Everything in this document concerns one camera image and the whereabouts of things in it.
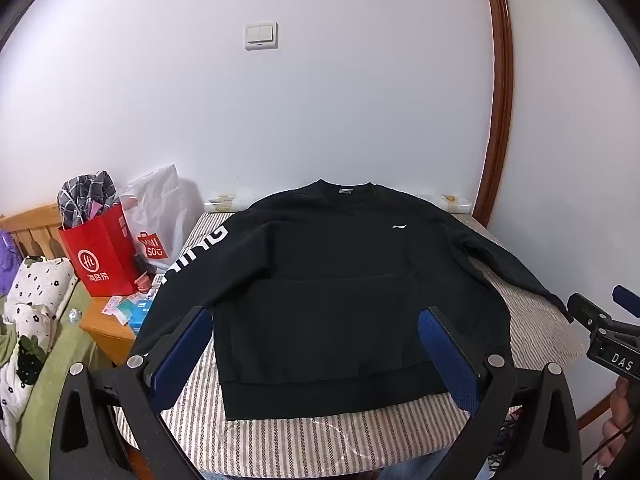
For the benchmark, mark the brown wooden door frame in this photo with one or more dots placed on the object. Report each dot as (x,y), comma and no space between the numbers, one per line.
(502,85)

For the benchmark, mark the brown wooden baseboard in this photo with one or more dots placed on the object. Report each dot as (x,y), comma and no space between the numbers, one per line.
(597,415)

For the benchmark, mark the red paper bag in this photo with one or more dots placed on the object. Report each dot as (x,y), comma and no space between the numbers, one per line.
(100,255)

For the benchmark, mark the white plastic bag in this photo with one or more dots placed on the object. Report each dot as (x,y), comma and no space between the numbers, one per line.
(160,210)

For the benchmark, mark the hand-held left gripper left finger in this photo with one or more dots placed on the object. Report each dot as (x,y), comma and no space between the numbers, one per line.
(182,347)

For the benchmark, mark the white wall light switch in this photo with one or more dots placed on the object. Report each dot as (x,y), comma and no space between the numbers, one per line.
(261,35)

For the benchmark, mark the light wooden headboard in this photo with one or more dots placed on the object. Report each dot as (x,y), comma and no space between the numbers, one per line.
(35,230)

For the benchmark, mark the pink packet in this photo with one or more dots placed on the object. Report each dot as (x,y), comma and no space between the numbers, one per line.
(144,282)

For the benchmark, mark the white paper slip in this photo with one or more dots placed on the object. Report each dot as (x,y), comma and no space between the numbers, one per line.
(114,307)

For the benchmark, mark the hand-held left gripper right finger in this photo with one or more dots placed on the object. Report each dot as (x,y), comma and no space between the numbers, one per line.
(450,355)

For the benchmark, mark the plaid grey cloth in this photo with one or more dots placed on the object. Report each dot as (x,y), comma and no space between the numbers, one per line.
(82,192)

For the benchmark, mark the wooden nightstand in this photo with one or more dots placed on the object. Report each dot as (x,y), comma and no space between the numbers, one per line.
(102,330)

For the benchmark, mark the white floral blanket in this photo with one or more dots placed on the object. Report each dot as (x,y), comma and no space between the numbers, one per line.
(40,280)

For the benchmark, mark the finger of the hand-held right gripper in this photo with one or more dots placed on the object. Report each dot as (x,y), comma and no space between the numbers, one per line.
(585,307)
(627,300)

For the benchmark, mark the black sweatshirt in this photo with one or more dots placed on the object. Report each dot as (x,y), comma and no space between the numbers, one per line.
(325,285)

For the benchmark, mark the person's right hand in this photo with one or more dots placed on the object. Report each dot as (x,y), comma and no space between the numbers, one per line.
(622,410)

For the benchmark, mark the green bedsheet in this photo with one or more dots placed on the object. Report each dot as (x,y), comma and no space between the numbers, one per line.
(55,390)

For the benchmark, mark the purple cloth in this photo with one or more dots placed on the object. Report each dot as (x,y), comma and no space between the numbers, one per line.
(9,260)

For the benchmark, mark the blue box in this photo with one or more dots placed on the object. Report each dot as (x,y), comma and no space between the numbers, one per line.
(137,312)

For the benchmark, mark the striped mattress pad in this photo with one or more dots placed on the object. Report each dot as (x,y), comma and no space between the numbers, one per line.
(350,440)

